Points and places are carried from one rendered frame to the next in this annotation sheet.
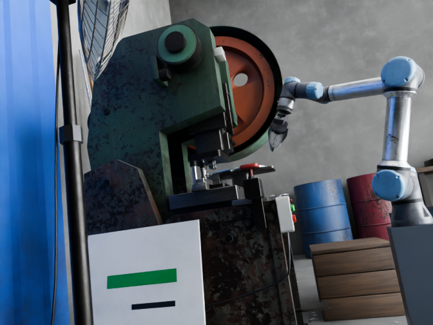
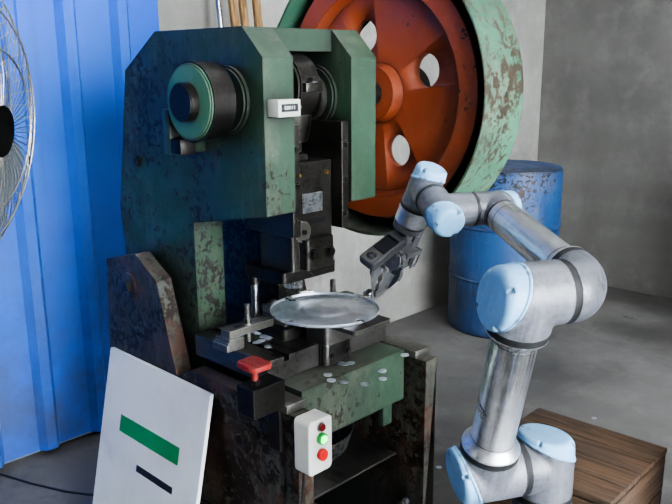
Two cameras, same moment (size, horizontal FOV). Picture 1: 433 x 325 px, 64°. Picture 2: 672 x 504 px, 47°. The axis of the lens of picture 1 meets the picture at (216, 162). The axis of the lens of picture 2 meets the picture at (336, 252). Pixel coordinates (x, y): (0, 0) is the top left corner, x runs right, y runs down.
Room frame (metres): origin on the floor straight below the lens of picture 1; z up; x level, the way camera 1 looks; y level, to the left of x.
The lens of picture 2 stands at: (-0.01, -1.13, 1.41)
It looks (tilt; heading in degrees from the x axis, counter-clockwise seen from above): 14 degrees down; 31
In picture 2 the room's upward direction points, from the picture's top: straight up
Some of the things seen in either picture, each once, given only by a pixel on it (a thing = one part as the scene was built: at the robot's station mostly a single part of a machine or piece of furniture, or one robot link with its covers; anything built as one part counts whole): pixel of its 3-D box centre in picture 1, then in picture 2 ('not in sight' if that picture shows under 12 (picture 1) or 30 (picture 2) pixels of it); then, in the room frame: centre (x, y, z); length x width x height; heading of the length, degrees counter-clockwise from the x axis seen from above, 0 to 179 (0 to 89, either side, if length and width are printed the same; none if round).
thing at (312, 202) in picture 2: (213, 124); (301, 210); (1.66, -0.01, 1.04); 0.17 x 0.15 x 0.30; 77
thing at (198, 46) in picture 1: (178, 55); (206, 108); (1.43, 0.10, 1.31); 0.22 x 0.12 x 0.22; 77
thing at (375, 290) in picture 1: (352, 275); (566, 504); (2.03, -0.66, 0.18); 0.40 x 0.38 x 0.35; 79
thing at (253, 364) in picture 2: (250, 174); (254, 376); (1.29, -0.12, 0.72); 0.07 x 0.06 x 0.08; 77
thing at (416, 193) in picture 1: (402, 184); (542, 460); (1.44, -0.74, 0.62); 0.13 x 0.12 x 0.14; 137
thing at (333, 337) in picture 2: (250, 184); (338, 337); (1.63, -0.14, 0.72); 0.25 x 0.14 x 0.14; 77
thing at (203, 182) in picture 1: (203, 179); (244, 323); (1.50, 0.07, 0.76); 0.17 x 0.06 x 0.10; 167
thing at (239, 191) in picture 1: (215, 199); (293, 336); (1.67, 0.03, 0.68); 0.45 x 0.30 x 0.06; 167
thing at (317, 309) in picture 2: (238, 172); (324, 309); (1.64, -0.09, 0.78); 0.29 x 0.29 x 0.01
